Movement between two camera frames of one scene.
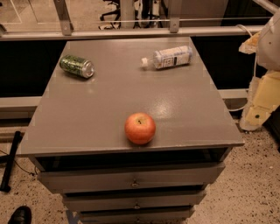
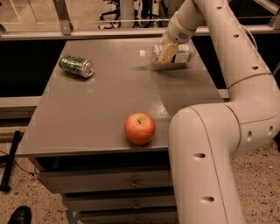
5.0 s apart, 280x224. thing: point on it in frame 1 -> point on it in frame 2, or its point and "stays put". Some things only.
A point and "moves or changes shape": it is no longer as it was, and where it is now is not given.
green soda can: (83, 67) stays put
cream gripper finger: (250, 45) -> (169, 52)
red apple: (140, 128) stays put
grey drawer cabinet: (77, 143) stays put
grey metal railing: (63, 29) stays put
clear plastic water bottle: (168, 58) moves or changes shape
